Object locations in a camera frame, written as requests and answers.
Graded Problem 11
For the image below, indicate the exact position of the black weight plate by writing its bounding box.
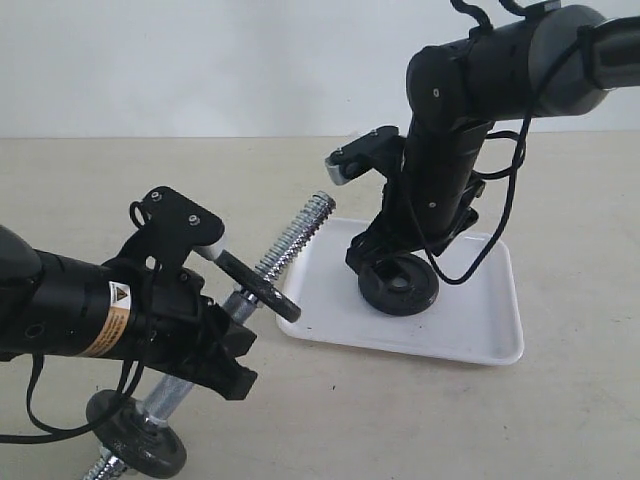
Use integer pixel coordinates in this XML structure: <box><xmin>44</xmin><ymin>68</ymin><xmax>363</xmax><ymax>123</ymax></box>
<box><xmin>93</xmin><ymin>398</ymin><xmax>187</xmax><ymax>479</ymax></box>
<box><xmin>359</xmin><ymin>255</ymin><xmax>439</xmax><ymax>317</ymax></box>

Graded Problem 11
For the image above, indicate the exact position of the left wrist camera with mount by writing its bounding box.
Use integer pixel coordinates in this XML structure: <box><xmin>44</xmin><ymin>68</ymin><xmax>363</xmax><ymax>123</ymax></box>
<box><xmin>120</xmin><ymin>186</ymin><xmax>225</xmax><ymax>280</ymax></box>

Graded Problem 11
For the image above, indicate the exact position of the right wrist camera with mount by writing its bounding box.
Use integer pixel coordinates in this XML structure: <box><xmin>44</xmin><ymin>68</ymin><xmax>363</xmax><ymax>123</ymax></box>
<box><xmin>325</xmin><ymin>125</ymin><xmax>403</xmax><ymax>186</ymax></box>

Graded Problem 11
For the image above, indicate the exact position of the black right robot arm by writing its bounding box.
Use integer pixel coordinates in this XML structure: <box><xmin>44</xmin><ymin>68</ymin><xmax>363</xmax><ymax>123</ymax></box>
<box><xmin>326</xmin><ymin>1</ymin><xmax>639</xmax><ymax>275</ymax></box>

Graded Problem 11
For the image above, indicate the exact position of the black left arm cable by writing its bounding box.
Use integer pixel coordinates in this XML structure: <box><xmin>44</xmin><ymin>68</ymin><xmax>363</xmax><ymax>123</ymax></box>
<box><xmin>0</xmin><ymin>199</ymin><xmax>166</xmax><ymax>444</ymax></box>

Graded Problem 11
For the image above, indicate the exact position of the chrome threaded dumbbell bar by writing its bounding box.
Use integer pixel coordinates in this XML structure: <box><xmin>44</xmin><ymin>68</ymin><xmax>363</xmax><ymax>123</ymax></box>
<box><xmin>83</xmin><ymin>191</ymin><xmax>336</xmax><ymax>479</ymax></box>

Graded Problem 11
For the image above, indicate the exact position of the black round disc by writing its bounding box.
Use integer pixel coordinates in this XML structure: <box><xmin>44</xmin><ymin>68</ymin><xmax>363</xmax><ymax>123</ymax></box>
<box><xmin>214</xmin><ymin>251</ymin><xmax>301</xmax><ymax>324</ymax></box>

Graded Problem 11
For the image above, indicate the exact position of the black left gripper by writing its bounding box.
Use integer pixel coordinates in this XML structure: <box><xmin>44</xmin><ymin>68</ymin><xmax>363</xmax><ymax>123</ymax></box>
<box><xmin>124</xmin><ymin>267</ymin><xmax>258</xmax><ymax>401</ymax></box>

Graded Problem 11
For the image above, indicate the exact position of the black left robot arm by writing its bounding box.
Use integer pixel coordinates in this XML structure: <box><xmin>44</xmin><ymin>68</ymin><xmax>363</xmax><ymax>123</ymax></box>
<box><xmin>1</xmin><ymin>228</ymin><xmax>257</xmax><ymax>401</ymax></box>

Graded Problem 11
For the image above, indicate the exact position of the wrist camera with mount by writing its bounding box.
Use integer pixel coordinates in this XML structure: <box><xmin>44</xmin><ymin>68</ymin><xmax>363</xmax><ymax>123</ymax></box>
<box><xmin>325</xmin><ymin>125</ymin><xmax>403</xmax><ymax>186</ymax></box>
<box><xmin>120</xmin><ymin>186</ymin><xmax>225</xmax><ymax>280</ymax></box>

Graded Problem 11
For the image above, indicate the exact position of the white rectangular plastic tray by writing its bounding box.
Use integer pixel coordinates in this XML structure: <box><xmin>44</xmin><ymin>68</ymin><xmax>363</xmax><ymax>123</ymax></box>
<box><xmin>276</xmin><ymin>218</ymin><xmax>524</xmax><ymax>366</ymax></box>

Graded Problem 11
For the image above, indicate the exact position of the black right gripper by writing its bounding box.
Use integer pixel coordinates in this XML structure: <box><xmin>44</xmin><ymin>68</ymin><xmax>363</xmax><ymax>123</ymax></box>
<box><xmin>346</xmin><ymin>146</ymin><xmax>485</xmax><ymax>290</ymax></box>

